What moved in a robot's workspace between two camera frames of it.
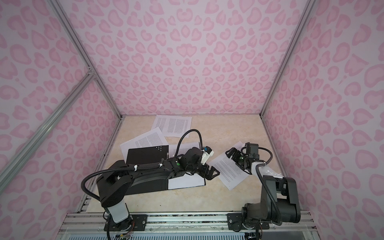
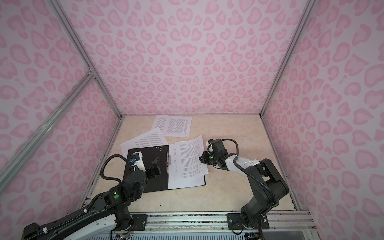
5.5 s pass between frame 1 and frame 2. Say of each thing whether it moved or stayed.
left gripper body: moved
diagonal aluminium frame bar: stayed
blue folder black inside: stayed
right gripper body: moved
